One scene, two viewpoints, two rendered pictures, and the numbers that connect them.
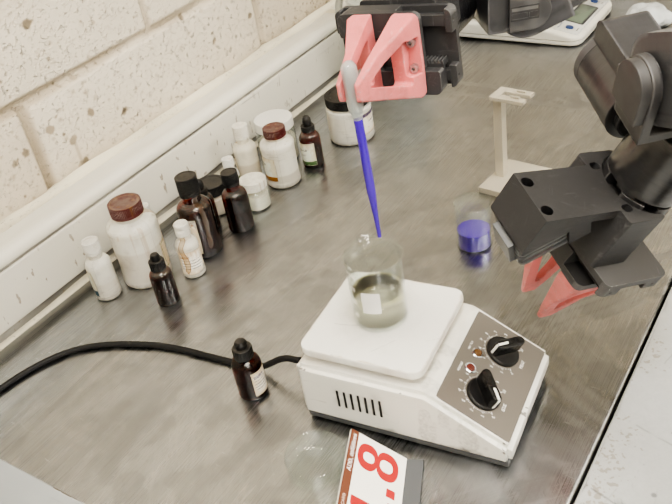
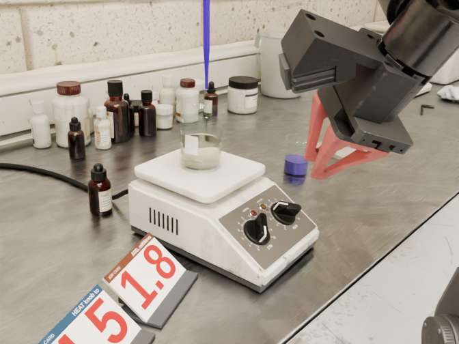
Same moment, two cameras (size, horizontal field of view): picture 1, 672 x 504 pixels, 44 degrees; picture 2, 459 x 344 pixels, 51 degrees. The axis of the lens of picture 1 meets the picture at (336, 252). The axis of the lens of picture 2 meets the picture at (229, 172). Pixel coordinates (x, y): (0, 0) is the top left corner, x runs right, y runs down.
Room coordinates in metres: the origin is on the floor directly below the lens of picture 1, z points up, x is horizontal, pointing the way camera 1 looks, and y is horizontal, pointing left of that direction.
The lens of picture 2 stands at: (0.04, -0.10, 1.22)
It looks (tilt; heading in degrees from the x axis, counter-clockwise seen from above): 24 degrees down; 3
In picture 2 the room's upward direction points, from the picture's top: 3 degrees clockwise
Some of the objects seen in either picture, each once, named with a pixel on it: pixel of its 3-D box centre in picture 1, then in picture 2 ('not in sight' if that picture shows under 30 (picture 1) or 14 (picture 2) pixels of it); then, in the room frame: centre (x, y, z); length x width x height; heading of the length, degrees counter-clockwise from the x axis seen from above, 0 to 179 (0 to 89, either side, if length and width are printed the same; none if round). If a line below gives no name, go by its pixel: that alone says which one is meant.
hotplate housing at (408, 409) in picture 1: (413, 361); (216, 207); (0.57, -0.05, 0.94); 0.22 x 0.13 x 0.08; 58
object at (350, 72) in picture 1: (355, 89); not in sight; (0.57, -0.04, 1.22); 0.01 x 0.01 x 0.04; 57
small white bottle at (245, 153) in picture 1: (245, 152); (167, 95); (1.04, 0.10, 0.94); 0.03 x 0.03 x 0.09
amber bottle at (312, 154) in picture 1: (309, 140); (210, 99); (1.05, 0.01, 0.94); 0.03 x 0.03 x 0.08
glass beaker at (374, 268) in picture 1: (375, 283); (201, 136); (0.59, -0.03, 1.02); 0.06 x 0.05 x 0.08; 8
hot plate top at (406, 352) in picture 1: (383, 321); (201, 169); (0.58, -0.03, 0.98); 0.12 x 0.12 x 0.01; 58
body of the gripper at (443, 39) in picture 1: (410, 34); not in sight; (0.66, -0.09, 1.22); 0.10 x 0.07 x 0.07; 57
